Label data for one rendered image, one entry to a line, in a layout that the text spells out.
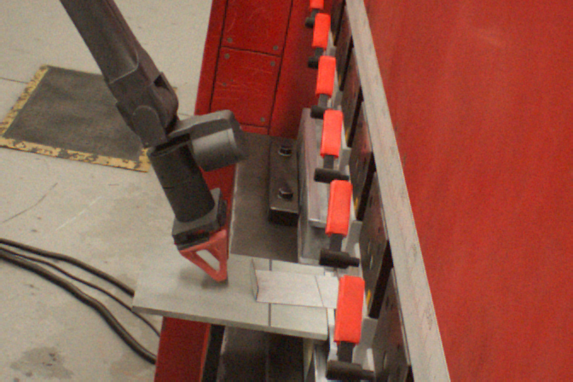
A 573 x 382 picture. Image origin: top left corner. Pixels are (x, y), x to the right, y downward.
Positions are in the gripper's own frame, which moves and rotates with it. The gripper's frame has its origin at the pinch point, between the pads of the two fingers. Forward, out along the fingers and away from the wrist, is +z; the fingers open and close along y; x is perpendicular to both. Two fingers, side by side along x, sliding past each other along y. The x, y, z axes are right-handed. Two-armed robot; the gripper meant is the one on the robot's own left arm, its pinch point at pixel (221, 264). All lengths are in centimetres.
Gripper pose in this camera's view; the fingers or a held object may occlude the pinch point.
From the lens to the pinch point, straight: 158.2
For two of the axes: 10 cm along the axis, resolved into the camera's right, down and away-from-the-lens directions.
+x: -9.4, 3.2, 1.4
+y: -0.1, -4.2, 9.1
